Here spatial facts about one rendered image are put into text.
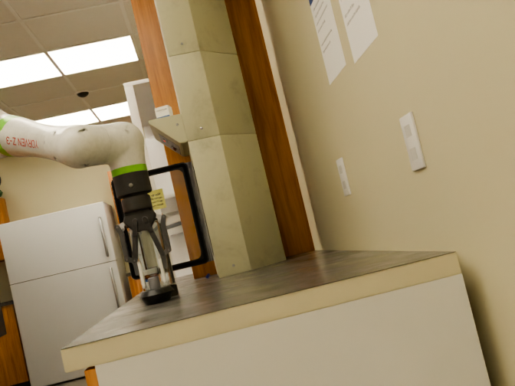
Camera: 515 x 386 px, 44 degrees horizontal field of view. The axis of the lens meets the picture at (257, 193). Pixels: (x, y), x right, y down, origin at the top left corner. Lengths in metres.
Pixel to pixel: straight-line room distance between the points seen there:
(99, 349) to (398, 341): 0.51
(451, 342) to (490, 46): 0.51
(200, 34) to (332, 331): 1.39
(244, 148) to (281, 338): 1.23
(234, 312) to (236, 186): 1.10
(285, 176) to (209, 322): 1.50
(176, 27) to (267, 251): 0.83
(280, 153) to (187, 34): 0.63
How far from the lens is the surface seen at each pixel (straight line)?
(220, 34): 2.35
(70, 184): 7.89
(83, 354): 1.12
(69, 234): 7.16
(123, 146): 1.63
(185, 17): 2.28
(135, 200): 1.63
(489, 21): 0.99
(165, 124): 2.18
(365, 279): 1.13
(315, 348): 1.12
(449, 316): 1.18
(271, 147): 2.55
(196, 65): 2.22
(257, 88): 2.59
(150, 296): 1.62
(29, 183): 8.00
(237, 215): 2.14
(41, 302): 7.24
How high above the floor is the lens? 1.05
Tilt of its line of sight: 4 degrees up
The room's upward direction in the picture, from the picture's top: 13 degrees counter-clockwise
